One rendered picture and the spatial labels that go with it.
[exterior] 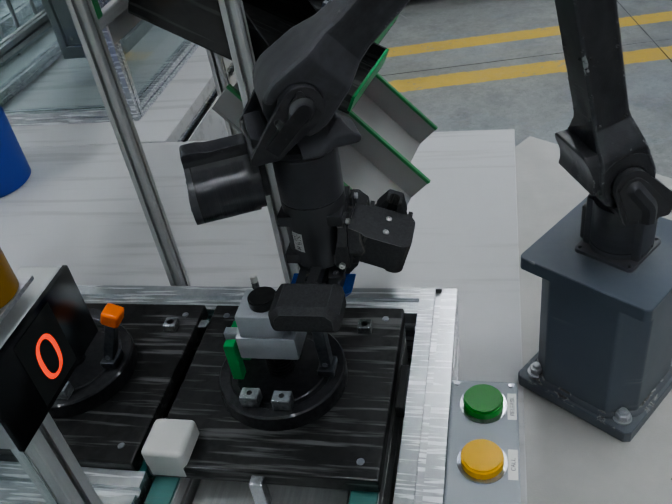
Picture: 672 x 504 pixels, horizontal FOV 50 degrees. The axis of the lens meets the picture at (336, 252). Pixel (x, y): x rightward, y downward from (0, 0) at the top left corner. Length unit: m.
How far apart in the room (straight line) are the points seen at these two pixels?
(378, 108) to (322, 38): 0.58
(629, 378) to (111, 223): 0.92
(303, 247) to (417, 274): 0.47
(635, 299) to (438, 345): 0.22
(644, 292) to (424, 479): 0.28
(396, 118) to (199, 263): 0.39
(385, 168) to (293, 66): 0.47
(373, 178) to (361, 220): 0.35
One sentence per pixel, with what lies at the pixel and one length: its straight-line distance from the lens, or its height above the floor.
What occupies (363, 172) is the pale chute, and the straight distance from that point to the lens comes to 0.97.
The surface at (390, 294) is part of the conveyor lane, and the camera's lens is 0.90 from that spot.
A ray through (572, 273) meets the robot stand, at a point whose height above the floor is 1.06.
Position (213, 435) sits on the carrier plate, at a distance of 0.78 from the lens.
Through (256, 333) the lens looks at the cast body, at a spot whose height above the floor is 1.06.
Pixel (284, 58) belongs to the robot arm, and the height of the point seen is 1.34.
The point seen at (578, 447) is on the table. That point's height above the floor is 0.86.
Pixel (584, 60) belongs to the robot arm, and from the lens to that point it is 0.64.
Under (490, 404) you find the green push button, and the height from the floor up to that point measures 0.97.
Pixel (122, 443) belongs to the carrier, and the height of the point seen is 0.97.
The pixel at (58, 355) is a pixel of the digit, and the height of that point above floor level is 1.19.
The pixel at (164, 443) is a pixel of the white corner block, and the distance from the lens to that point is 0.76.
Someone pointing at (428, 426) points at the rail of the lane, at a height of 0.95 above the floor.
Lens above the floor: 1.55
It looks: 37 degrees down
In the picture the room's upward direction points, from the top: 10 degrees counter-clockwise
